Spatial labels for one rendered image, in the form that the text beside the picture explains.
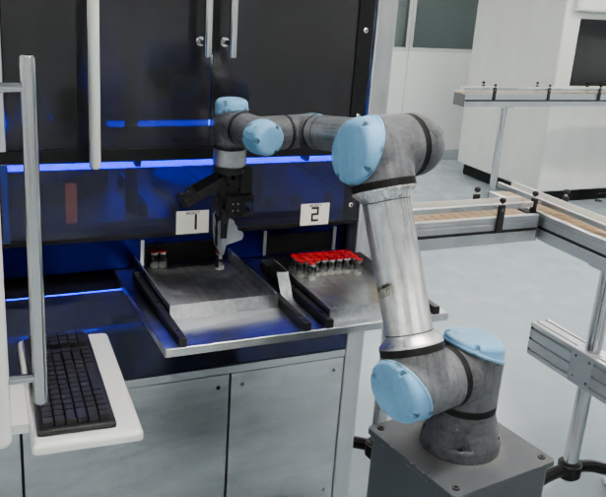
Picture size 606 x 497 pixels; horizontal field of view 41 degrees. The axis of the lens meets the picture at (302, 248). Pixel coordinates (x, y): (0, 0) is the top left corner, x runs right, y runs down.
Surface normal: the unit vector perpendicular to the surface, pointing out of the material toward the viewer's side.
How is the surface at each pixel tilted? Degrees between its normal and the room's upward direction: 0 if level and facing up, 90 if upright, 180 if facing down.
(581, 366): 90
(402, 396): 97
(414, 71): 90
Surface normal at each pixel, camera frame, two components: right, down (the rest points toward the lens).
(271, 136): 0.59, 0.33
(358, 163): -0.81, 0.01
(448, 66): 0.42, 0.32
